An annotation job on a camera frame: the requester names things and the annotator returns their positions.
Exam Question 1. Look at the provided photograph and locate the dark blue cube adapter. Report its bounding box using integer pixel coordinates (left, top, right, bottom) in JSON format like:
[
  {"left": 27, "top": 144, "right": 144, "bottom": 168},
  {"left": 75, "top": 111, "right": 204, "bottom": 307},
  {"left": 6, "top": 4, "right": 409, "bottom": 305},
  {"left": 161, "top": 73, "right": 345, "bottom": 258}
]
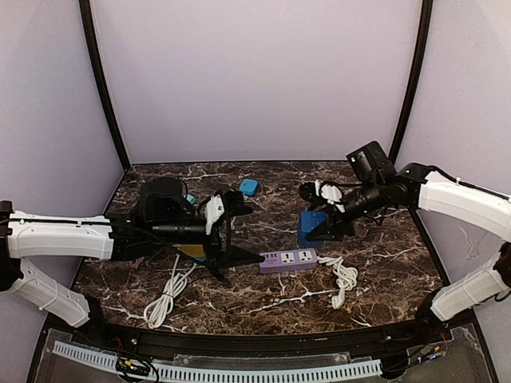
[{"left": 297, "top": 211, "right": 327, "bottom": 248}]

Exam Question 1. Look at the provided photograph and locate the black power adapter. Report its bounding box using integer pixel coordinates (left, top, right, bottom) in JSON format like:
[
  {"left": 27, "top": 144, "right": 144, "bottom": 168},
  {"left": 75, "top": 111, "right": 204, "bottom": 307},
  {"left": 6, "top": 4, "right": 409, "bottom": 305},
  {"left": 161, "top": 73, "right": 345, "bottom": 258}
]
[{"left": 207, "top": 266, "right": 227, "bottom": 282}]

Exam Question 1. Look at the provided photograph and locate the yellow cube plug adapter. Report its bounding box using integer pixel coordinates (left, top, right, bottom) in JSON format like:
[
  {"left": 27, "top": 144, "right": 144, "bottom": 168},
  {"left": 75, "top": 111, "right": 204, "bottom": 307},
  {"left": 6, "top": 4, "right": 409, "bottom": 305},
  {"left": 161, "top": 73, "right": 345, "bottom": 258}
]
[{"left": 180, "top": 244, "right": 205, "bottom": 259}]

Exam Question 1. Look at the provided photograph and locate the purple power strip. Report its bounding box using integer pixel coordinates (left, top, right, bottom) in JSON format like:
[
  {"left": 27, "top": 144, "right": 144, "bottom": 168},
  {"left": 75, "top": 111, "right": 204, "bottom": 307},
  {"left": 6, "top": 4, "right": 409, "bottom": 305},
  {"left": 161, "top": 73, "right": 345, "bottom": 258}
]
[{"left": 259, "top": 248, "right": 318, "bottom": 274}]

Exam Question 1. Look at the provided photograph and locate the blue small charger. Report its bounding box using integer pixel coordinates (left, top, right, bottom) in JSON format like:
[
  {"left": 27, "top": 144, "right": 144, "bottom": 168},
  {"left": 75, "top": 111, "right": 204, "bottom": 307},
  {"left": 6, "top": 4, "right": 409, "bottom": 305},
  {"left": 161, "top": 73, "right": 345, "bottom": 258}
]
[{"left": 239, "top": 179, "right": 259, "bottom": 196}]

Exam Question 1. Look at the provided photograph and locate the white power strip cord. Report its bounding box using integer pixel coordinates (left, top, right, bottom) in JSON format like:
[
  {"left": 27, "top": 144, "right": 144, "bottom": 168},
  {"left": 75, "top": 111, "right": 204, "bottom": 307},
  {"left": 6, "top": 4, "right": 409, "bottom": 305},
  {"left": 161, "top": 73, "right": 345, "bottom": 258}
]
[{"left": 142, "top": 255, "right": 200, "bottom": 330}]

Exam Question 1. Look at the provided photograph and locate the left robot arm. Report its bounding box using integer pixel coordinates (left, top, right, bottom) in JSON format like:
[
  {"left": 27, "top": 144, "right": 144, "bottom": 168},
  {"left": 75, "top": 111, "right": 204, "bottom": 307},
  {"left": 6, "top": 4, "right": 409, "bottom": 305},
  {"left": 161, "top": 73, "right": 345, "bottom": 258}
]
[{"left": 1, "top": 191, "right": 263, "bottom": 329}]

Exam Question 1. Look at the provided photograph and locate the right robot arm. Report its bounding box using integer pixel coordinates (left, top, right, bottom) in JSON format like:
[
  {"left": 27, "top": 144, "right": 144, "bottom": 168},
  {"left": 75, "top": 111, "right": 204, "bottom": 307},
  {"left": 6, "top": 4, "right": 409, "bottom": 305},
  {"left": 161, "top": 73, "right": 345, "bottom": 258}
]
[{"left": 299, "top": 163, "right": 510, "bottom": 324}]

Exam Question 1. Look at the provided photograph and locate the teal small charger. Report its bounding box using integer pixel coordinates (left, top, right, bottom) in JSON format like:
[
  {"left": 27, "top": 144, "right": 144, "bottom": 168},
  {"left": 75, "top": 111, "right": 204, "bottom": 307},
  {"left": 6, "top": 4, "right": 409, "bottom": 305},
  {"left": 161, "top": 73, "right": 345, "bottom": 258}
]
[{"left": 187, "top": 194, "right": 196, "bottom": 205}]

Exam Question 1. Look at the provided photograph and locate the purple strip white cord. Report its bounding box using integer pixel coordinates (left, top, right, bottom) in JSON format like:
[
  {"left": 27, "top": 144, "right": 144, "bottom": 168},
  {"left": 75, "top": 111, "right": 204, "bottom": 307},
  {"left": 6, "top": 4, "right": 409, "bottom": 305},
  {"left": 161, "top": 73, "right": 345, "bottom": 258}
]
[{"left": 317, "top": 256, "right": 359, "bottom": 310}]

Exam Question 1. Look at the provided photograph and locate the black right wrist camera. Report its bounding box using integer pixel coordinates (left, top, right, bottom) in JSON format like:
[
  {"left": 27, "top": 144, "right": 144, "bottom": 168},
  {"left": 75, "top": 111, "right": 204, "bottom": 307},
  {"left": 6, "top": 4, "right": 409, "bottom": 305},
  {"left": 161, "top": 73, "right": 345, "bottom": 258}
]
[{"left": 347, "top": 140, "right": 397, "bottom": 185}]

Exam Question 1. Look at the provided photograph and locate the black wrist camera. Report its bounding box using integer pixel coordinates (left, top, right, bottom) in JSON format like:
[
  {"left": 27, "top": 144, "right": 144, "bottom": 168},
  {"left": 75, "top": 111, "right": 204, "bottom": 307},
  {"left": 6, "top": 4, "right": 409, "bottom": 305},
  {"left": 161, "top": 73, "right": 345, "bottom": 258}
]
[
  {"left": 347, "top": 140, "right": 397, "bottom": 185},
  {"left": 139, "top": 177, "right": 196, "bottom": 223}
]

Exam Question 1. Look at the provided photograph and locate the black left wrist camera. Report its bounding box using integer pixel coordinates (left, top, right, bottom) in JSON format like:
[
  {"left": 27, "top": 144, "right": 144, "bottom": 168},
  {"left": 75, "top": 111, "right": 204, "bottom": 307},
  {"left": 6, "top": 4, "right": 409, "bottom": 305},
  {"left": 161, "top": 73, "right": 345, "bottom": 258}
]
[{"left": 139, "top": 177, "right": 196, "bottom": 223}]

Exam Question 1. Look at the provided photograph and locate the white slotted cable duct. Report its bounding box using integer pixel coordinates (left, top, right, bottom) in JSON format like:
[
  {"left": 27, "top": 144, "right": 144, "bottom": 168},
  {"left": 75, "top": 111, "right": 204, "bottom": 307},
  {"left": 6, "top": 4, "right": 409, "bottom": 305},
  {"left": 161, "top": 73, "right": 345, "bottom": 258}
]
[{"left": 52, "top": 341, "right": 382, "bottom": 382}]

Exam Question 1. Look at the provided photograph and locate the black front rail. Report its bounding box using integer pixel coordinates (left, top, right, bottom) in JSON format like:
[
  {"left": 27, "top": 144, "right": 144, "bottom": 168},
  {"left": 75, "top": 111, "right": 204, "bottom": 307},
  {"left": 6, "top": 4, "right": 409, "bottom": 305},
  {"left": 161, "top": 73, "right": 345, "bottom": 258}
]
[{"left": 47, "top": 305, "right": 476, "bottom": 362}]

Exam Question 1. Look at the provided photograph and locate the black frame post left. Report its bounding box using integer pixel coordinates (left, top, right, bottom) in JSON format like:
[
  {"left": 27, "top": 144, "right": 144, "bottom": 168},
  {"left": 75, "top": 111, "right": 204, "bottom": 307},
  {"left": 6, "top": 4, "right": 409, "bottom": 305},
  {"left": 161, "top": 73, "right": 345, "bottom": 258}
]
[{"left": 78, "top": 0, "right": 131, "bottom": 172}]

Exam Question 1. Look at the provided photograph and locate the black frame post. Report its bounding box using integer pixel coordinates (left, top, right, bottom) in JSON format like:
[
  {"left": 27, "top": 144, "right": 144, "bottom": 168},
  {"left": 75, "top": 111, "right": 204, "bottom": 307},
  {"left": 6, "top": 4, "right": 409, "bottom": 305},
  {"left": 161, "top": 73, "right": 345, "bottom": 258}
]
[
  {"left": 388, "top": 0, "right": 434, "bottom": 164},
  {"left": 78, "top": 0, "right": 131, "bottom": 172}
]

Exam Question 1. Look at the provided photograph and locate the black frame post right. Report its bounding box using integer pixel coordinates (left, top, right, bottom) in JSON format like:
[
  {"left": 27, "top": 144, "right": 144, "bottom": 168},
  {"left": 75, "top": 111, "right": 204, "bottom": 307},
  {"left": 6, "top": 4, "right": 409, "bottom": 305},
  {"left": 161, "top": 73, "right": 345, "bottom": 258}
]
[{"left": 388, "top": 0, "right": 434, "bottom": 164}]

